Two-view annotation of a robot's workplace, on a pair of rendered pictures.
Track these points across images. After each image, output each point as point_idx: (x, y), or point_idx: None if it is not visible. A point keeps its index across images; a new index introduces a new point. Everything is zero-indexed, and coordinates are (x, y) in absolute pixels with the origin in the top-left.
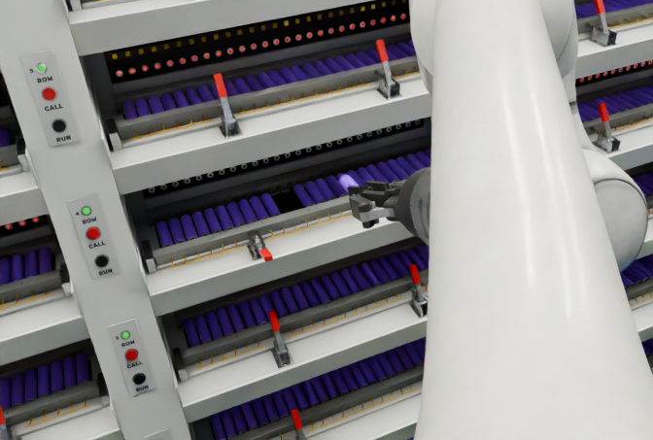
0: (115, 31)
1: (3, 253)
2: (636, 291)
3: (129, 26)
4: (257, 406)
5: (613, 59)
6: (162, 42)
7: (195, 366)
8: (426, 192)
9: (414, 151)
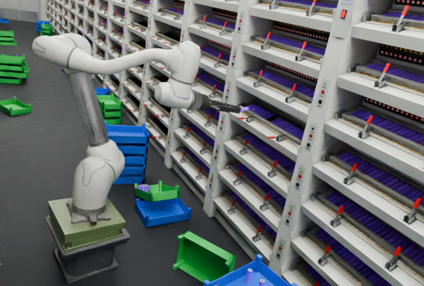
0: (247, 49)
1: None
2: (349, 269)
3: (249, 49)
4: (247, 170)
5: (359, 145)
6: None
7: (236, 141)
8: None
9: None
